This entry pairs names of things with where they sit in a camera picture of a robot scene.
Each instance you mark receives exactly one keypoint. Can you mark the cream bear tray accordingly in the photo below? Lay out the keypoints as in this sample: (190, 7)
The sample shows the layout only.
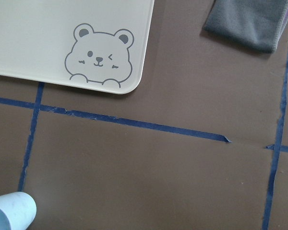
(91, 44)

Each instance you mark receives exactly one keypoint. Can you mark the grey folded cloth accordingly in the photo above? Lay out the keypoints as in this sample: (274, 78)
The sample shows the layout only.
(257, 24)

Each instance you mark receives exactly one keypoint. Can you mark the light blue cup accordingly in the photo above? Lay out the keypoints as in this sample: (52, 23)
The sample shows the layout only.
(17, 211)

